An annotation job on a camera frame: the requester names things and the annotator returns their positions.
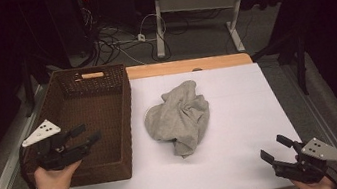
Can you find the white frame desk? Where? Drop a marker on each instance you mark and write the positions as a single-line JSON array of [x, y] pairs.
[[196, 1]]

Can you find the grey cloth garment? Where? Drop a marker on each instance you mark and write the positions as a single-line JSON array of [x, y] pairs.
[[180, 116]]

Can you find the person's left hand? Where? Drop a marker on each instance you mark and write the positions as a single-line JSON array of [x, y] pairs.
[[52, 186]]

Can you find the person's right hand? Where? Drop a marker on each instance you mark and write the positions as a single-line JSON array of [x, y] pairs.
[[315, 188]]

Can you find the black computer tower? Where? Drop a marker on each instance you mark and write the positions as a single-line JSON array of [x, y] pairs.
[[68, 25]]

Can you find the white power adapter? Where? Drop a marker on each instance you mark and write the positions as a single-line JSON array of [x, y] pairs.
[[141, 38]]

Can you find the black floor stand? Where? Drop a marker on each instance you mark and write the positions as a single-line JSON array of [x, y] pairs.
[[295, 55]]

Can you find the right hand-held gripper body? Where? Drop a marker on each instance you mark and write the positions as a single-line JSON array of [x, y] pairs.
[[306, 170]]

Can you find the brown woven basket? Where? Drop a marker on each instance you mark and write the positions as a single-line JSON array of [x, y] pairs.
[[91, 109]]

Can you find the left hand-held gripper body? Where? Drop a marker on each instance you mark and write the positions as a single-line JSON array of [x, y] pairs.
[[53, 159]]

